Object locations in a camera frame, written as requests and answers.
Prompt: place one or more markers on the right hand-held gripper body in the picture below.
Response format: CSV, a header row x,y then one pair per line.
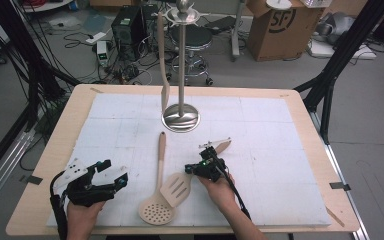
x,y
210,171

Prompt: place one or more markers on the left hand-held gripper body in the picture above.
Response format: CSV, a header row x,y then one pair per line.
x,y
83,195

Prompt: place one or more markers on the beige skimmer spoon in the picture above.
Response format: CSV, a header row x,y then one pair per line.
x,y
161,156

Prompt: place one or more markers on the beige slotted spatula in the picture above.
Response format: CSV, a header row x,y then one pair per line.
x,y
165,191

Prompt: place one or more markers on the steel utensil stand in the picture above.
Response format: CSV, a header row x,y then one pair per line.
x,y
182,66

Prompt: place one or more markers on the person's left hand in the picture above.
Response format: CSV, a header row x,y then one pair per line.
x,y
81,216

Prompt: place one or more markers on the person's right hand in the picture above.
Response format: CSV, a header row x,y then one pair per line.
x,y
218,195

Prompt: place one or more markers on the grey tape piece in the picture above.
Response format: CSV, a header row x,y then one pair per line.
x,y
340,186
31,180

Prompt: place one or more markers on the brown tape strip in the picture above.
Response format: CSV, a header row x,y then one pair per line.
x,y
335,216
96,90

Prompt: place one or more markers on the white device green display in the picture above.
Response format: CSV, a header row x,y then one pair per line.
x,y
102,50

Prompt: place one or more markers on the black round stool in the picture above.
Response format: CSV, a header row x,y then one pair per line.
x,y
195,36

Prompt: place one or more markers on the white stand pole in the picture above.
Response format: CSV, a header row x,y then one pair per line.
x,y
236,33

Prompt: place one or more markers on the white power strip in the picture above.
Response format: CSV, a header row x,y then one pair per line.
x,y
96,38

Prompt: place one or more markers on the cardboard box round logo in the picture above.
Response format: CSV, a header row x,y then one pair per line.
x,y
273,43

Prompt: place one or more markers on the black laptop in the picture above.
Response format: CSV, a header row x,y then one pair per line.
x,y
221,24

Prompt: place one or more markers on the black computer tower green sticker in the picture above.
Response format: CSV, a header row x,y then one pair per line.
x,y
128,33

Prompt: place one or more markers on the white flat board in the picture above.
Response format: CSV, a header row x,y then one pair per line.
x,y
326,50

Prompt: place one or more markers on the white round disc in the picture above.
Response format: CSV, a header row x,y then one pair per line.
x,y
278,4

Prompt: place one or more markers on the round white table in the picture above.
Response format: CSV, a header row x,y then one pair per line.
x,y
46,6

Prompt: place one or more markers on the grey bag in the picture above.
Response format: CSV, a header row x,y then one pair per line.
x,y
338,25

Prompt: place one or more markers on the aluminium rail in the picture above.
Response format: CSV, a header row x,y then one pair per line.
x,y
6,166
361,235

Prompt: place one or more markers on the black metal frame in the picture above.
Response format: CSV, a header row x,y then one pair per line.
x,y
348,46
33,83

